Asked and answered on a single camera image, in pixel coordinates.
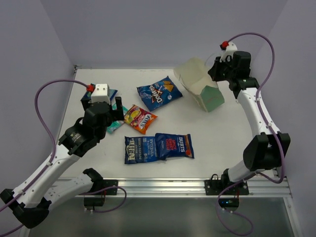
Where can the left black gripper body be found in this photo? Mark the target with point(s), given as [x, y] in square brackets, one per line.
[114, 114]

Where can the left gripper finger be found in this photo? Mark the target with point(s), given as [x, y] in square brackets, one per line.
[86, 102]
[118, 112]

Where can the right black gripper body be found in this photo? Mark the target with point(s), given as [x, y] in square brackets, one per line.
[222, 70]

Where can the blue Burts crisps packet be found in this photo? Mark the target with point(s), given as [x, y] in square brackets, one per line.
[112, 93]

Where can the green mint snack packet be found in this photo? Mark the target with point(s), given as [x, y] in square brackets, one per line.
[116, 124]

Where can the orange snack packet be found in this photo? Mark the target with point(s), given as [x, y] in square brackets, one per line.
[139, 119]

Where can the green printed paper bag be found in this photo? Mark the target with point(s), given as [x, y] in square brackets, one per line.
[193, 75]

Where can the blue cookie snack packet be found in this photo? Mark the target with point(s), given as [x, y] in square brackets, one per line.
[159, 93]

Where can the blue white snack packet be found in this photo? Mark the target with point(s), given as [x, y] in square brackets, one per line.
[140, 150]

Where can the dark blue red snack packet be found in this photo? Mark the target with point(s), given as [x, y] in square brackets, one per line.
[174, 146]

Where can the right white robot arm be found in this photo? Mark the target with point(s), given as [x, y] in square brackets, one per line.
[269, 145]

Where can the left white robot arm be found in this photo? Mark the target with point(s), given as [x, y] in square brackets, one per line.
[32, 201]

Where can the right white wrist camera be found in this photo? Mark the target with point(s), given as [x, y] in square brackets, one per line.
[228, 48]

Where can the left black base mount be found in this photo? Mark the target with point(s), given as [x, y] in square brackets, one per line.
[98, 183]

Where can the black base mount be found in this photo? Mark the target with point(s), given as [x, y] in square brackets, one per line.
[215, 185]
[98, 183]

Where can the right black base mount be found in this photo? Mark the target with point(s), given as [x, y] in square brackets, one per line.
[215, 185]

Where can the aluminium mounting rail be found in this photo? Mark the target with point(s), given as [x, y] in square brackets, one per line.
[257, 187]

